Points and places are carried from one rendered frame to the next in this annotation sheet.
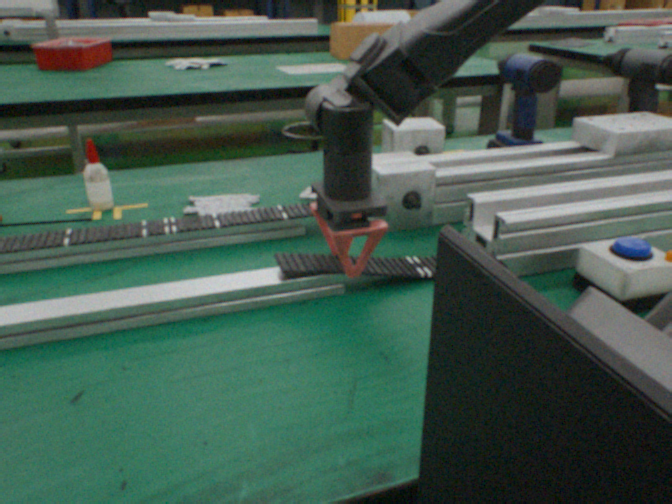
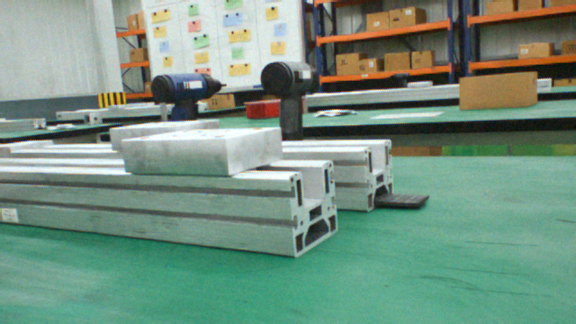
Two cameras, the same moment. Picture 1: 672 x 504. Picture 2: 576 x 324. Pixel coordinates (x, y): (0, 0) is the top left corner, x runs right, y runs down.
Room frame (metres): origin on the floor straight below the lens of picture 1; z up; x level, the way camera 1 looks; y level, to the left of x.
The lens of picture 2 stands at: (0.57, -1.35, 0.95)
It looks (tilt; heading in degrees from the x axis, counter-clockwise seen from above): 9 degrees down; 50
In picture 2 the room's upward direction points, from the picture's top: 5 degrees counter-clockwise
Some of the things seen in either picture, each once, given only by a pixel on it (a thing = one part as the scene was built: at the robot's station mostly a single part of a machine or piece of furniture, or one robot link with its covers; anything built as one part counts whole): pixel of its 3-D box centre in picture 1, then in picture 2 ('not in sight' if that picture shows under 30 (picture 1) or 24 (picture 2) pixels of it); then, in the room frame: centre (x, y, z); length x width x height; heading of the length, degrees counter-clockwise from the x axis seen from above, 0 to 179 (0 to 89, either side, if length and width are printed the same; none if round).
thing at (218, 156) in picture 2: not in sight; (204, 160); (0.90, -0.81, 0.87); 0.16 x 0.11 x 0.07; 108
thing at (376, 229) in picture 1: (350, 237); not in sight; (0.63, -0.01, 0.85); 0.07 x 0.07 x 0.09; 18
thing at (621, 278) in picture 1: (620, 271); not in sight; (0.62, -0.34, 0.81); 0.10 x 0.08 x 0.06; 18
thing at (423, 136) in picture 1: (413, 149); not in sight; (1.11, -0.15, 0.83); 0.11 x 0.10 x 0.10; 10
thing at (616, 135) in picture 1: (628, 140); (166, 142); (1.00, -0.51, 0.87); 0.16 x 0.11 x 0.07; 108
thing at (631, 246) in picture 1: (631, 249); not in sight; (0.61, -0.34, 0.84); 0.04 x 0.04 x 0.02
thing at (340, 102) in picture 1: (346, 124); not in sight; (0.64, -0.01, 0.98); 0.07 x 0.06 x 0.07; 16
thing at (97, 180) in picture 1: (96, 174); not in sight; (0.91, 0.40, 0.84); 0.04 x 0.04 x 0.12
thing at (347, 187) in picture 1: (347, 178); not in sight; (0.64, -0.01, 0.92); 0.10 x 0.07 x 0.07; 18
